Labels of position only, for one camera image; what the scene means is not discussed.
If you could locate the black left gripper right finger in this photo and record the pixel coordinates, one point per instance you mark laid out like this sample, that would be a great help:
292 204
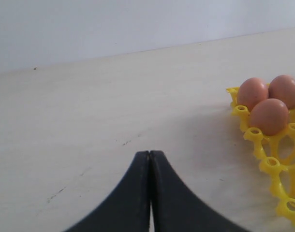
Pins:
176 208

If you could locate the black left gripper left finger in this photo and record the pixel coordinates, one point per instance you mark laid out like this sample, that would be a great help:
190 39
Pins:
127 207

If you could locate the brown egg eight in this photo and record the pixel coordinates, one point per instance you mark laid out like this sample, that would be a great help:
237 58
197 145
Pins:
270 116

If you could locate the brown egg one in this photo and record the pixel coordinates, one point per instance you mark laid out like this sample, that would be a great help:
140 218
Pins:
251 92

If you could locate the brown egg two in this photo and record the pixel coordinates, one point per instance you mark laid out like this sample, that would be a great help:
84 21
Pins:
282 87

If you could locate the yellow plastic egg tray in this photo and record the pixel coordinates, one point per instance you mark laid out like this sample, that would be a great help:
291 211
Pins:
267 150

